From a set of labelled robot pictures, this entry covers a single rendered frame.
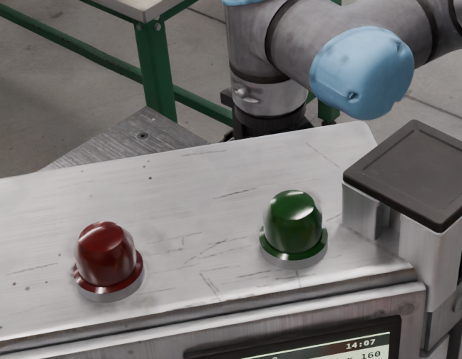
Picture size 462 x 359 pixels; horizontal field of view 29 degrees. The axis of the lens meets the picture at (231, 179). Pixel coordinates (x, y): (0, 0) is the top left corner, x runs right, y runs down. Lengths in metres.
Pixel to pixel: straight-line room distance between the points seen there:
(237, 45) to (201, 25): 2.53
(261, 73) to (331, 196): 0.47
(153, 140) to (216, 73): 1.64
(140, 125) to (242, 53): 0.68
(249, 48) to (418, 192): 0.50
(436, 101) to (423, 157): 2.59
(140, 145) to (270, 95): 0.63
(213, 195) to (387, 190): 0.08
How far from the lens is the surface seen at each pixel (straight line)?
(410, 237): 0.33
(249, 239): 0.34
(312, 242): 0.33
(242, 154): 0.38
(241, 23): 0.80
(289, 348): 0.34
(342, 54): 0.72
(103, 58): 2.87
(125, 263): 0.32
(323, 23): 0.75
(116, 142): 1.46
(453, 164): 0.34
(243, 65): 0.83
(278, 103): 0.85
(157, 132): 1.47
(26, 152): 2.87
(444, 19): 0.80
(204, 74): 3.08
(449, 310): 0.37
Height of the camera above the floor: 1.72
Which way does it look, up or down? 41 degrees down
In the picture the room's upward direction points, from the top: 5 degrees counter-clockwise
